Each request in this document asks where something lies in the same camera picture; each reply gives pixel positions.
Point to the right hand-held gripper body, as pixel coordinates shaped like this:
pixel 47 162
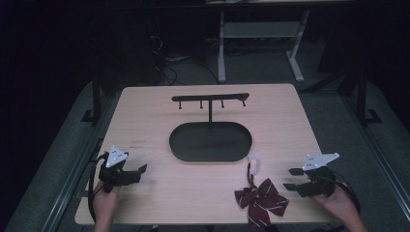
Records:
pixel 317 180

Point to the grey metal desk frame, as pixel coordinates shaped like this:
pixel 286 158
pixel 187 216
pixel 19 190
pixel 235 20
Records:
pixel 257 29

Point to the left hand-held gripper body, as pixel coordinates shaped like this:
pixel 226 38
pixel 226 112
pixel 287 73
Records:
pixel 113 172

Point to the black stand post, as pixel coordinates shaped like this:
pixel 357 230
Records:
pixel 362 100
pixel 96 100

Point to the dark red striped bow tie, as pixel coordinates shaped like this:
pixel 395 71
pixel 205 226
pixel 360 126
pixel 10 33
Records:
pixel 261 201

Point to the person's left hand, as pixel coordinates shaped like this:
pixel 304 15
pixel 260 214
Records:
pixel 106 203

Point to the black hook rack with tray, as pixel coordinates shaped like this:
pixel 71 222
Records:
pixel 210 141

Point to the person's right hand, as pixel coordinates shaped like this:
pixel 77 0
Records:
pixel 338 203

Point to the grey metal floor rail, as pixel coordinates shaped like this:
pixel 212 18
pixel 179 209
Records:
pixel 64 180
pixel 380 154

